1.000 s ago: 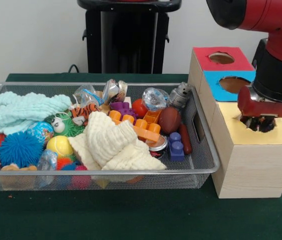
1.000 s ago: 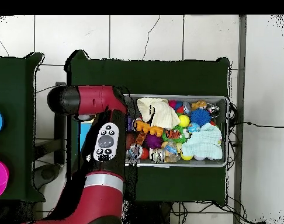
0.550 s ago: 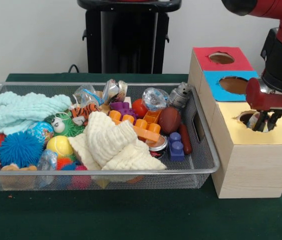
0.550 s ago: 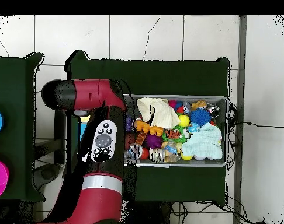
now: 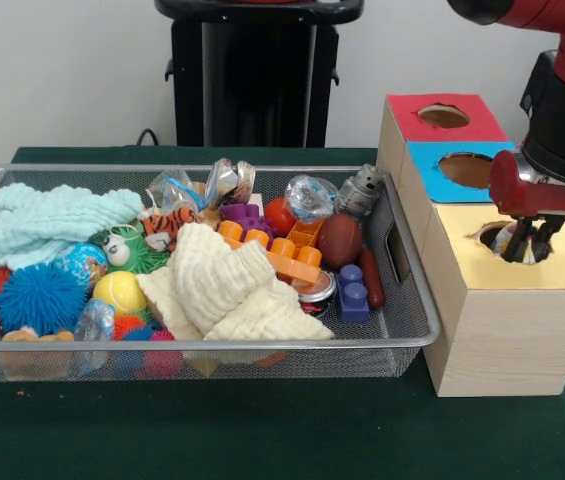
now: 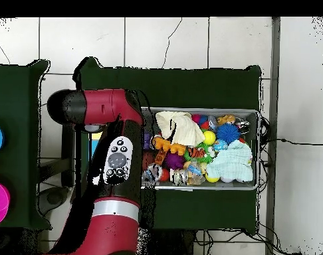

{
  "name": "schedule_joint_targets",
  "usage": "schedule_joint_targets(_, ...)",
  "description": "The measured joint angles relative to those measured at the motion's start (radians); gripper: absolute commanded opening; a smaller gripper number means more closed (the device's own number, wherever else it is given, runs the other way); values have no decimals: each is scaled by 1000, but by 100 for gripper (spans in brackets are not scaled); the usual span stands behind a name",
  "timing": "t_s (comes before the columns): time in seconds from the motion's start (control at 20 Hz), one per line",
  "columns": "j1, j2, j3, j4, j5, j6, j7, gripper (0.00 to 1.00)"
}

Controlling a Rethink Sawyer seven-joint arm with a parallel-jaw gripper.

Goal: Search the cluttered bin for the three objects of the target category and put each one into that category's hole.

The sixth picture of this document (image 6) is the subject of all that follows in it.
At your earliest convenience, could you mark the cream muslin cloth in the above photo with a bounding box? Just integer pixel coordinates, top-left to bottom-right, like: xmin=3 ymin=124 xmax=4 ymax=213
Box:
xmin=155 ymin=110 xmax=205 ymax=147

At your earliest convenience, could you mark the wooden box with three holes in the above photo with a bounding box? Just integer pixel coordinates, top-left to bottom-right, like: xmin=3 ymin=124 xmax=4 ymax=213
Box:
xmin=87 ymin=131 xmax=103 ymax=160

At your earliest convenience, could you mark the orange toy building block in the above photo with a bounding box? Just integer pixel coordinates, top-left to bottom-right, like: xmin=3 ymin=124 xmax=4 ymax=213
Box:
xmin=152 ymin=136 xmax=187 ymax=157

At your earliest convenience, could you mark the crumpled clear plastic packet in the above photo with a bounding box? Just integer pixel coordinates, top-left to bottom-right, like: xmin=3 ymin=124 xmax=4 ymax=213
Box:
xmin=142 ymin=163 xmax=163 ymax=185

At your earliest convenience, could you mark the tiger plush toy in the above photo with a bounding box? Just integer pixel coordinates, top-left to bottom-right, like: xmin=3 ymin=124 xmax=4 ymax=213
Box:
xmin=187 ymin=145 xmax=207 ymax=158

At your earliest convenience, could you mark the yellow tennis ball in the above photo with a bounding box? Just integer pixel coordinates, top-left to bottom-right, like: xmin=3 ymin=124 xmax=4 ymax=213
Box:
xmin=202 ymin=130 xmax=217 ymax=146

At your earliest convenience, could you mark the globe print ball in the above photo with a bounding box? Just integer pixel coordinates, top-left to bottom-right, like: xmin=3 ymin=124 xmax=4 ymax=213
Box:
xmin=212 ymin=138 xmax=229 ymax=152

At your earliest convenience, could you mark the dark green tablecloth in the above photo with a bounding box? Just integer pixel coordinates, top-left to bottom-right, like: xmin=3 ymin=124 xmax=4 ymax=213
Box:
xmin=72 ymin=56 xmax=263 ymax=235
xmin=0 ymin=58 xmax=53 ymax=231

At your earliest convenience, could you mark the blue spiky rubber ball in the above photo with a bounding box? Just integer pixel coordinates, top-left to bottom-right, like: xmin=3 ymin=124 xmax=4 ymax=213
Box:
xmin=215 ymin=122 xmax=241 ymax=145

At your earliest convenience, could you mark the mint green muslin cloth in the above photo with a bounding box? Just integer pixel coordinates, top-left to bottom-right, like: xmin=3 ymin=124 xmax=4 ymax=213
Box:
xmin=205 ymin=139 xmax=255 ymax=183

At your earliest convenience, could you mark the silver wire mesh bin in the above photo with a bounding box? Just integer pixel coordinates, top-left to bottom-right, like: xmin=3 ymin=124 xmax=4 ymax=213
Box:
xmin=141 ymin=106 xmax=261 ymax=191

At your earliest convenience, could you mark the black cable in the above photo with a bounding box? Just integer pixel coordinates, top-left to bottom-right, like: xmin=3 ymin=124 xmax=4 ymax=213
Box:
xmin=259 ymin=137 xmax=323 ymax=147

